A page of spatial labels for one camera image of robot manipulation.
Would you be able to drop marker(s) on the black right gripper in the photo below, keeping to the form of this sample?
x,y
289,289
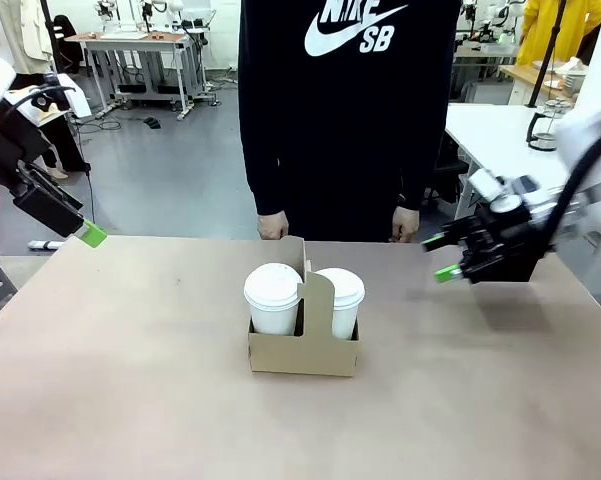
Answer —
x,y
505,250

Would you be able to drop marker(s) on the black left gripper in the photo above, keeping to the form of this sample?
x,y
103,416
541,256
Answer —
x,y
45,207

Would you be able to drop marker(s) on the white paper cup with lid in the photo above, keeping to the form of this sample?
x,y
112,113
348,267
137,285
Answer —
x,y
272,300
344,305

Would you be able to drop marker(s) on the brown cardboard cup carrier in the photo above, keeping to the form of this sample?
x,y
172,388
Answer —
x,y
300,355

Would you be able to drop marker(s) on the person right forearm black sleeve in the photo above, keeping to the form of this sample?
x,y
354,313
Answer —
x,y
265,165

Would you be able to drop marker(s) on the person left forearm black sleeve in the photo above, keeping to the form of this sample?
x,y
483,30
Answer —
x,y
420,160

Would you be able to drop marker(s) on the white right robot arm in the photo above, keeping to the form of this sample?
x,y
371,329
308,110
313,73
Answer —
x,y
590,145

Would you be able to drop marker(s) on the person left hand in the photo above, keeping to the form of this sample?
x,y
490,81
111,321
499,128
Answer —
x,y
405,226

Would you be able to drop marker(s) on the person right hand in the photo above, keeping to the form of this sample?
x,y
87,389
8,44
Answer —
x,y
273,226

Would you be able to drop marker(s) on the white tube on floor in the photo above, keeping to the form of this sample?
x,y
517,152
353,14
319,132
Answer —
x,y
45,245

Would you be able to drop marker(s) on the black object on floor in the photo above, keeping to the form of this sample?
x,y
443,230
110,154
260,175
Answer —
x,y
151,123

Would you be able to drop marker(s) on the white work table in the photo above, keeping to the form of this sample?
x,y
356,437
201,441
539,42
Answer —
x,y
490,135

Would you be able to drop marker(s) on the person torso black hoodie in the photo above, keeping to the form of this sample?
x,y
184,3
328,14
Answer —
x,y
347,125

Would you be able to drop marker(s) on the grey metal leg workbench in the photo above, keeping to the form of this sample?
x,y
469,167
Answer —
x,y
140,55

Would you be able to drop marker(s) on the black office chair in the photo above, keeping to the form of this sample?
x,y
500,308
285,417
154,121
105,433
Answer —
x,y
67,45

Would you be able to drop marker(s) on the wooden top table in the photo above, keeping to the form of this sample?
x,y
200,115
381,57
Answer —
x,y
530,75

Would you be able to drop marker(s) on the person in beige coat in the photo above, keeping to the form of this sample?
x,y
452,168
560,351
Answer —
x,y
35,35

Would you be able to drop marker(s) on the stack of white dishes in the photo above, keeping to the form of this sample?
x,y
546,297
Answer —
x,y
575,75

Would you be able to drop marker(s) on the black tripod pole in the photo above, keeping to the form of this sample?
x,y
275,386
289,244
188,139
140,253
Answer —
x,y
547,55

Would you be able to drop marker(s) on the person in yellow coat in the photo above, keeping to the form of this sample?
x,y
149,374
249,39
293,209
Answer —
x,y
560,30

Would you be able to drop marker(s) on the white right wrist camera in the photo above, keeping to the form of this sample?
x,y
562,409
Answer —
x,y
500,192

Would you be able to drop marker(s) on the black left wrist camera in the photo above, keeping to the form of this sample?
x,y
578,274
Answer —
x,y
44,101

